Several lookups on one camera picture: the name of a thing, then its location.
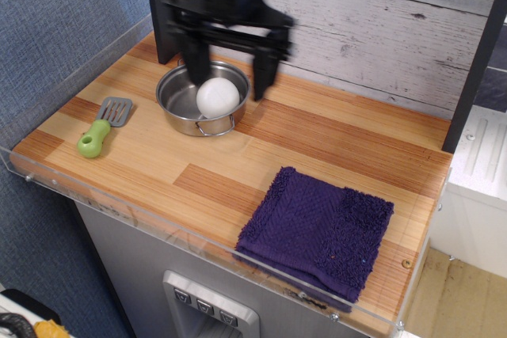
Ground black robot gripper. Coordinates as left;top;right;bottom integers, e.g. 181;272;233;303
164;0;294;101

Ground green handled grey spatula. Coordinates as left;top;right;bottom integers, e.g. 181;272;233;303
77;97;133;158

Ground purple folded towel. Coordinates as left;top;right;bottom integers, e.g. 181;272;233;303
235;167;394;312

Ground white ball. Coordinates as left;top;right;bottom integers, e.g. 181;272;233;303
196;78;240;119

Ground small stainless steel pot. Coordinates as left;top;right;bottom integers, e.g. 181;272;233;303
155;61;250;137

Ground grey toy fridge cabinet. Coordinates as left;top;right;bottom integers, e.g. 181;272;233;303
77;203;403;337

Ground silver dispenser button panel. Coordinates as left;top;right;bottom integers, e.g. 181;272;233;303
162;270;261;337

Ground white toy sink unit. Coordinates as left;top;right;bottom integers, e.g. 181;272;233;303
429;106;506;277

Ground clear acrylic guard rail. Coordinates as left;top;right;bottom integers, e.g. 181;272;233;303
1;4;462;337

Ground dark right upright post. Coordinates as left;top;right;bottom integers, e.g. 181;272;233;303
441;0;506;154

